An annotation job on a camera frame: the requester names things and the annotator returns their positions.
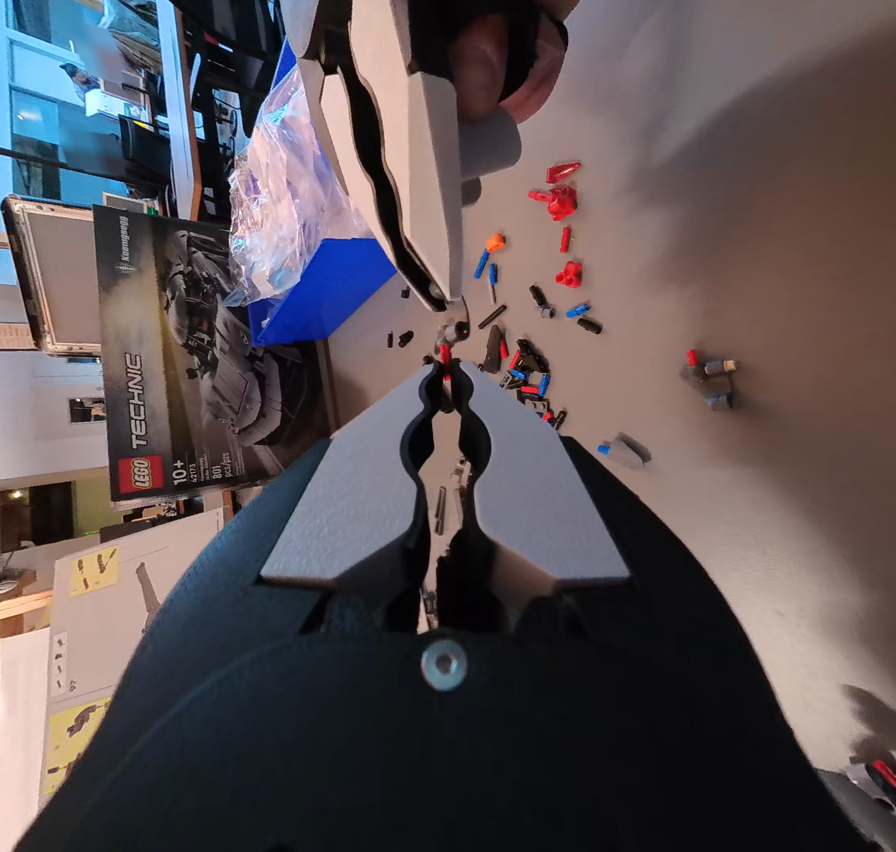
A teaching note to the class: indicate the person's right hand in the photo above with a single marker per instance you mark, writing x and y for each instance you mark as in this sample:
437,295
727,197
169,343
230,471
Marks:
483,68

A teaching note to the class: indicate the black office chair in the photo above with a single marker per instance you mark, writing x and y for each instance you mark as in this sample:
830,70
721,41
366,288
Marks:
238,11

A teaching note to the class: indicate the black pin with grey connector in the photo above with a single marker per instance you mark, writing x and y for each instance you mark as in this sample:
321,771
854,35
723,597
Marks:
539,297

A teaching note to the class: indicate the framed grey board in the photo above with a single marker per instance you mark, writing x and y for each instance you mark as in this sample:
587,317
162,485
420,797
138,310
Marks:
56,278

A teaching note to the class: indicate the blue plastic bin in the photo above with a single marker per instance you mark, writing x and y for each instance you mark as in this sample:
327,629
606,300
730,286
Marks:
329,285

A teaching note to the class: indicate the red triple-hole lego connector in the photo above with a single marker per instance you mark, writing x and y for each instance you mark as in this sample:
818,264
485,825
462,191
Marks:
569,274

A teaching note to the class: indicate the black lego set box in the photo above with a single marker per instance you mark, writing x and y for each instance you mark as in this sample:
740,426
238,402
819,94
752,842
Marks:
189,348

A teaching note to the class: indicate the grey panel with red pin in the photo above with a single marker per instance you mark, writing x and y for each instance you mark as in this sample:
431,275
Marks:
710,383

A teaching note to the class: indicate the white desk with wooden edge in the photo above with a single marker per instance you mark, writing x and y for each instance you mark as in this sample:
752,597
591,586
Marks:
175,96

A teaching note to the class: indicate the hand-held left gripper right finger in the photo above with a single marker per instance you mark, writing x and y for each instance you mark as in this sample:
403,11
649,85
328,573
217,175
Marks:
553,502

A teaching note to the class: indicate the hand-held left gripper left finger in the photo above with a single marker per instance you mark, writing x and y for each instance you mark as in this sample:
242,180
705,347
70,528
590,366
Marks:
343,502

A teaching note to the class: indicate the dark grey lego panel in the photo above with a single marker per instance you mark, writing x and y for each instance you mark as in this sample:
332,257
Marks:
451,330

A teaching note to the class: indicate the pile of small lego pieces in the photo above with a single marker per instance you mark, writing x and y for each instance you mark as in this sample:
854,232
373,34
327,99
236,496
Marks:
493,348

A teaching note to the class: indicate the translucent red lego piece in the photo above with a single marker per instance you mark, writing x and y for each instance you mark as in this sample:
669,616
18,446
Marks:
563,172

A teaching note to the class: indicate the red lego connector block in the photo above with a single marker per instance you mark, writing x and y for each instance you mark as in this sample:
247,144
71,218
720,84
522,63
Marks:
562,204

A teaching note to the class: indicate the clear plastic bags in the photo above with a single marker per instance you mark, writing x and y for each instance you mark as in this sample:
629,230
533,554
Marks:
294,187

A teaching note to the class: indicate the black lego pin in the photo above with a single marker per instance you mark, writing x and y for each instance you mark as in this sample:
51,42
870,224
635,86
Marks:
590,325

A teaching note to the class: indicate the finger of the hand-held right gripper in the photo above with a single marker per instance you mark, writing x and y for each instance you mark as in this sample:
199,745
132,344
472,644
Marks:
350,159
427,187

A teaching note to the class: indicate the instruction booklet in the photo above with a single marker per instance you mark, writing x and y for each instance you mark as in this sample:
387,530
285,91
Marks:
140,586

